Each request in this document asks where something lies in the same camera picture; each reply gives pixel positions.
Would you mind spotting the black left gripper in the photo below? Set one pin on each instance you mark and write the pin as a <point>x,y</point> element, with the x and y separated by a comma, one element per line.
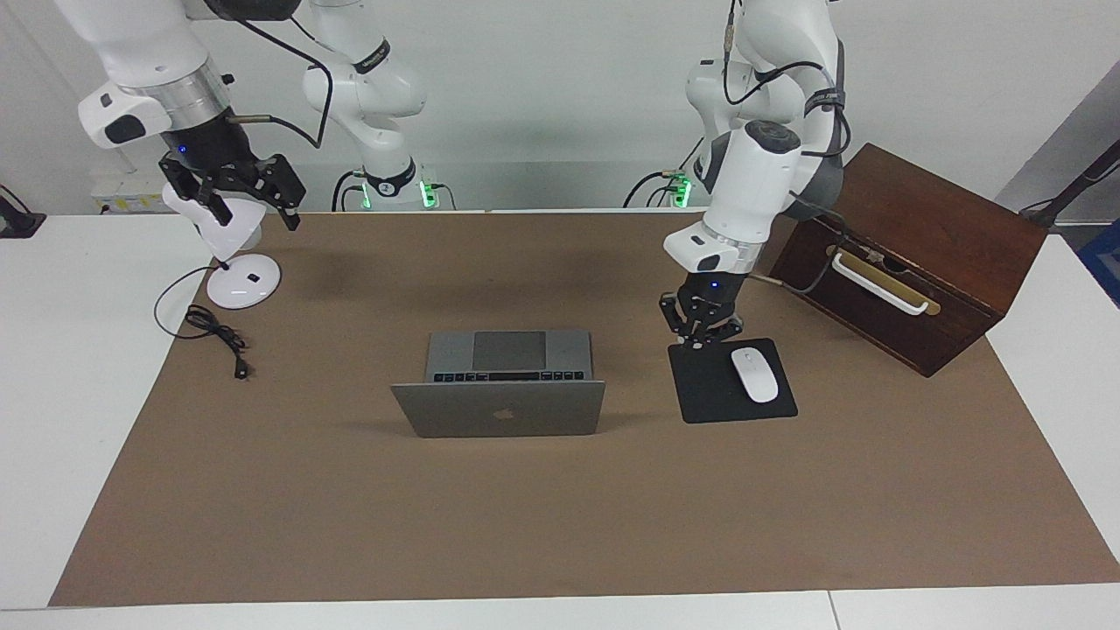
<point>713,293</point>

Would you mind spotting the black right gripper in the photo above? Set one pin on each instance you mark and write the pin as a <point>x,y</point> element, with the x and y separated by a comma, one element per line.
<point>219,149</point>

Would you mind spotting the silver grey laptop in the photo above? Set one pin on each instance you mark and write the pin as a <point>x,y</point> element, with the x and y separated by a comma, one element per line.
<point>525,411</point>

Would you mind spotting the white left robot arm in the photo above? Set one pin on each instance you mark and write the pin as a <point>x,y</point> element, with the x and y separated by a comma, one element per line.
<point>752,184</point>

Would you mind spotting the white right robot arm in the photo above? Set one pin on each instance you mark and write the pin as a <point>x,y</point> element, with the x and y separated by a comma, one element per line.
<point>140,44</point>

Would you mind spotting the black mouse pad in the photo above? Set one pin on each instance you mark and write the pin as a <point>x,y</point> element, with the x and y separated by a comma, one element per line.
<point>709,389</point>

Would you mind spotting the white computer mouse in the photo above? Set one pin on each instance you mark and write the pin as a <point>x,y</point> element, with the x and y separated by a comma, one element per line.
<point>754,374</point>

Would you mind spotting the white desk lamp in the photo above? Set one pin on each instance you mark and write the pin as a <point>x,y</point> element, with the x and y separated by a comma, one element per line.
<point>245,282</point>

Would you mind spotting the white power strip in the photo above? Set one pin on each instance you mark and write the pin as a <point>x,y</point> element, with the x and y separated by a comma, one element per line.
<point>122,191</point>

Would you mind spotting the brown table mat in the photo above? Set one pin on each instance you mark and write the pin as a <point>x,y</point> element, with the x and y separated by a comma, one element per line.
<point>560,516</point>

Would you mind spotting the dark brown wooden box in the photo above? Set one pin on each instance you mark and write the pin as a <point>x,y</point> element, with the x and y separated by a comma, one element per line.
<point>954,236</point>

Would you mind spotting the black stand pole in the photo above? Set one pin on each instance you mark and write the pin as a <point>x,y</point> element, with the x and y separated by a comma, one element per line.
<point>1072,191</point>

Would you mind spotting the blue crate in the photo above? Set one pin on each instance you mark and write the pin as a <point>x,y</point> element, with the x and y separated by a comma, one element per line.
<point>1104,262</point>

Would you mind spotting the black clamp mount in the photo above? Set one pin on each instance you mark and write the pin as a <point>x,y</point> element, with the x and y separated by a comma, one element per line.
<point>17,223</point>

